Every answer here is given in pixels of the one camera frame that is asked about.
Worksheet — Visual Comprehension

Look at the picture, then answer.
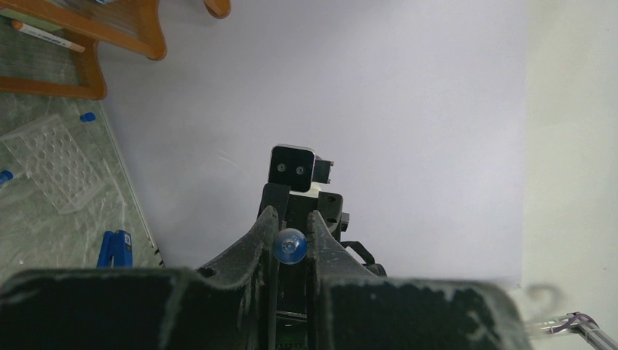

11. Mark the orange wooden shelf rack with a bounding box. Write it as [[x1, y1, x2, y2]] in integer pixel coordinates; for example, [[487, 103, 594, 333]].
[[0, 0, 232, 101]]

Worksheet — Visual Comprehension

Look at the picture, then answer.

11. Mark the blue-capped test tube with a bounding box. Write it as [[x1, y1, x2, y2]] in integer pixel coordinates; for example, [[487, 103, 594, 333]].
[[272, 228, 308, 265], [79, 112, 97, 123]]

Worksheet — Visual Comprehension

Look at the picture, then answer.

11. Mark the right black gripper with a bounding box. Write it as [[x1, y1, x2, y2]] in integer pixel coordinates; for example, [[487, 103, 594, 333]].
[[260, 183, 386, 276]]

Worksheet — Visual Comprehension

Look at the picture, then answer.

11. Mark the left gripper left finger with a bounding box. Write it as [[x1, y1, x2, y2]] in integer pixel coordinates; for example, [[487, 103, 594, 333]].
[[1, 207, 278, 349]]

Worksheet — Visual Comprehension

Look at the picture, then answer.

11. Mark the red-tipped tube on shelf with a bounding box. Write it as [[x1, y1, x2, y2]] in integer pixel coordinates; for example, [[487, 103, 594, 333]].
[[11, 20, 85, 53]]

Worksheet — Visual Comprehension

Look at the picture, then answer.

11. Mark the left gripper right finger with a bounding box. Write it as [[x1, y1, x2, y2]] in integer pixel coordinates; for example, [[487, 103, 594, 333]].
[[307, 211, 531, 349]]

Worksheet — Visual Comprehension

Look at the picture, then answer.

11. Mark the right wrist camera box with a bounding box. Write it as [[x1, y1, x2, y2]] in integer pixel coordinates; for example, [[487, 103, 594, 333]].
[[267, 144, 334, 193]]

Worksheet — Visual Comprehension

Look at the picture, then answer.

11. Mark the blue black handheld tool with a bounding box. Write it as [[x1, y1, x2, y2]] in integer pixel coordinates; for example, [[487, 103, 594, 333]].
[[96, 230, 133, 268]]

